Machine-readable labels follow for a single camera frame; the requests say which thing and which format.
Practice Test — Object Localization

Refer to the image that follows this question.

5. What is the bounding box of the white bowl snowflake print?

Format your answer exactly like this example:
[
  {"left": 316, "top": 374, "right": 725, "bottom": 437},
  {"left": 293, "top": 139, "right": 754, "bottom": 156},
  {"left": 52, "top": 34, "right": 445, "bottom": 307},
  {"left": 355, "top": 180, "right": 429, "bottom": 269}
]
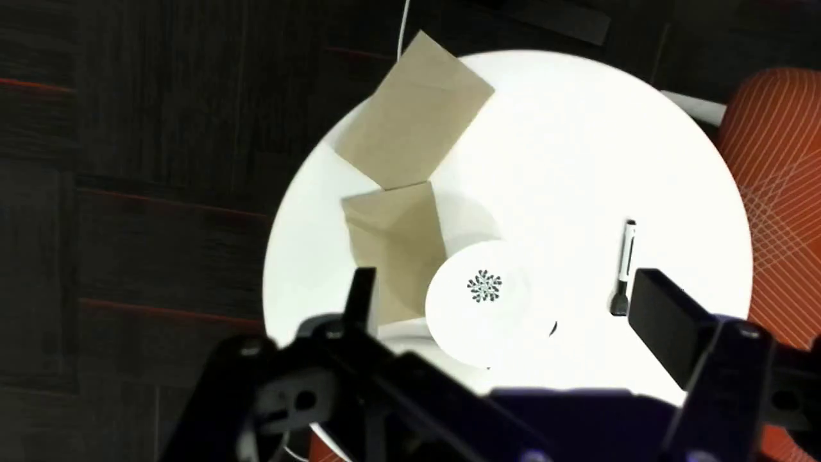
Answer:
[{"left": 424, "top": 239, "right": 565, "bottom": 371}]

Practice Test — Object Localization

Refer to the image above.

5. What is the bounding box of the white marker black cap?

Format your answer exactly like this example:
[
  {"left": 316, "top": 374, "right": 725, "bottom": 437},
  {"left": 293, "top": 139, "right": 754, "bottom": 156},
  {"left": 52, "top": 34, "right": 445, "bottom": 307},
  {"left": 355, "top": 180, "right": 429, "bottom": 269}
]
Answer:
[{"left": 607, "top": 217, "right": 642, "bottom": 317}]

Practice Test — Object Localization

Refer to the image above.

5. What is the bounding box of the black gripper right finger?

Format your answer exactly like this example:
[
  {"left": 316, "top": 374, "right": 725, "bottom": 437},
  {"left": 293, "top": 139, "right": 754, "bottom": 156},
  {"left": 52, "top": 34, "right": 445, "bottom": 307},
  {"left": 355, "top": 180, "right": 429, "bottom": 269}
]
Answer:
[{"left": 627, "top": 267, "right": 731, "bottom": 393}]

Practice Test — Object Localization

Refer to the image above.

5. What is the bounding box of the thin white cable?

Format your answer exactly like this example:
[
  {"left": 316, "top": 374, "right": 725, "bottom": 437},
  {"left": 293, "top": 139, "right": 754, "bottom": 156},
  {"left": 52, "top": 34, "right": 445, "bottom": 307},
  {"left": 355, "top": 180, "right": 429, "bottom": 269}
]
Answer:
[{"left": 392, "top": 0, "right": 416, "bottom": 63}]

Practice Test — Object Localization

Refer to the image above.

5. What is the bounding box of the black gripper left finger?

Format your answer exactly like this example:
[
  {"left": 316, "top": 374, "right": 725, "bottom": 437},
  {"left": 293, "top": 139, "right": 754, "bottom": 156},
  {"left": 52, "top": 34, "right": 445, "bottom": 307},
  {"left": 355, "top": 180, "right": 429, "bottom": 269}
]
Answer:
[{"left": 344, "top": 264, "right": 379, "bottom": 334}]

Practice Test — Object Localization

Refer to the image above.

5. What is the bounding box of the large brown cardboard piece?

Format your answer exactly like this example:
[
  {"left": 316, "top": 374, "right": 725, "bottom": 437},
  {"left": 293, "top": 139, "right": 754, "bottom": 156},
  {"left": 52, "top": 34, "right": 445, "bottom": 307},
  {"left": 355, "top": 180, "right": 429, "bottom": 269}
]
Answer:
[{"left": 332, "top": 29, "right": 497, "bottom": 192}]

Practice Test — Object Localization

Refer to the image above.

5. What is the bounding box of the orange striped armchair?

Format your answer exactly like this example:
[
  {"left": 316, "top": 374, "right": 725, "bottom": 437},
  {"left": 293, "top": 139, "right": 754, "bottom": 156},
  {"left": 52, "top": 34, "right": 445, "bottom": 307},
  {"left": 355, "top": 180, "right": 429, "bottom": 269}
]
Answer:
[{"left": 716, "top": 67, "right": 821, "bottom": 353}]

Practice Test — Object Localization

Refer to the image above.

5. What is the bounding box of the small brown cardboard piece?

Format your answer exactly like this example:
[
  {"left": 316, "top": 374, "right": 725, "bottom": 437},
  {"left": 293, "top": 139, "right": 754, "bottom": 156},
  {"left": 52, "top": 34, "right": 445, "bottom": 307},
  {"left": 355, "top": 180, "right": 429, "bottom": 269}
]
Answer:
[{"left": 339, "top": 176, "right": 450, "bottom": 328}]

